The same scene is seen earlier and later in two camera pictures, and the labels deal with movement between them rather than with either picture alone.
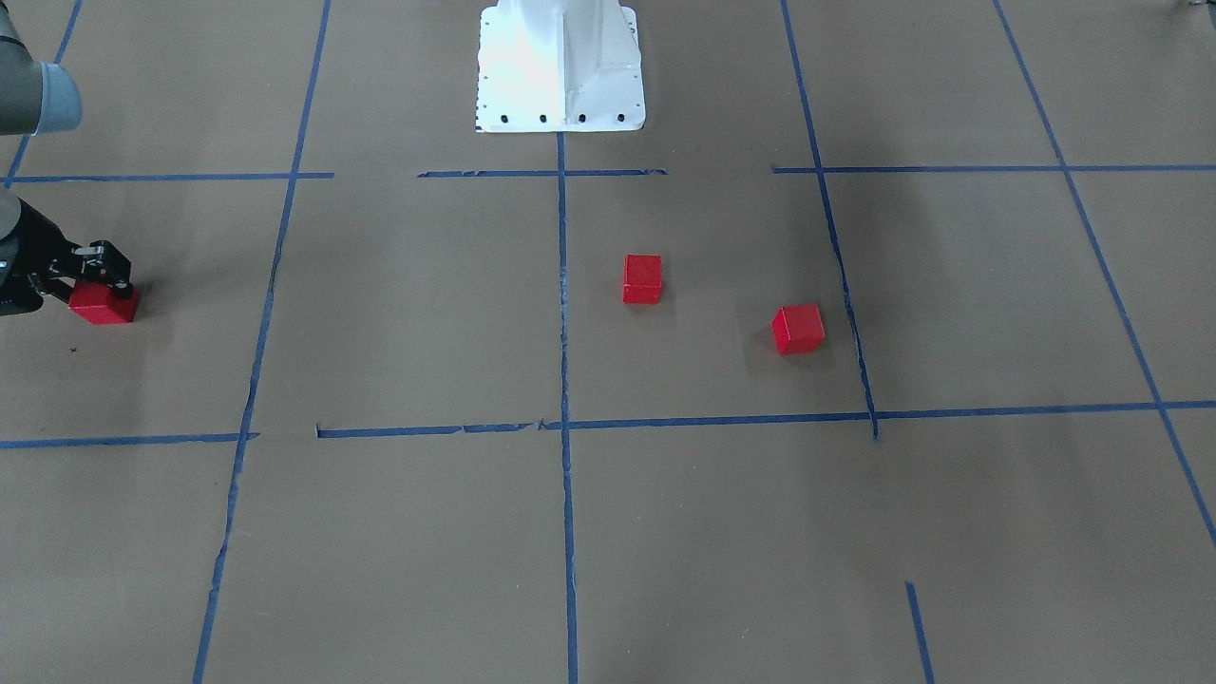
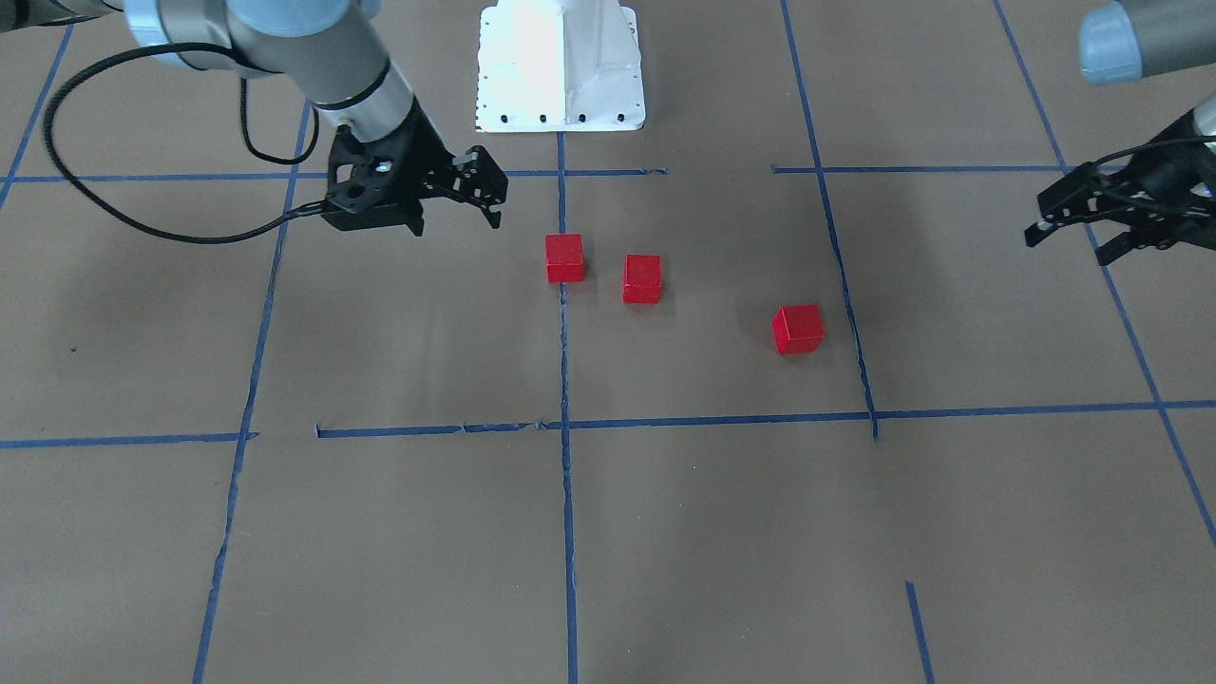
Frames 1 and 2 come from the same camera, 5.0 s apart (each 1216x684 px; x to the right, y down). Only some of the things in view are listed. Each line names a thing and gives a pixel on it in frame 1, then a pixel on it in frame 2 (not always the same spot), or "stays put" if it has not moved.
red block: [798, 329] stays put
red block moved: [98, 303] -> [564, 257]
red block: [642, 278] stays put
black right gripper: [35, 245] -> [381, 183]
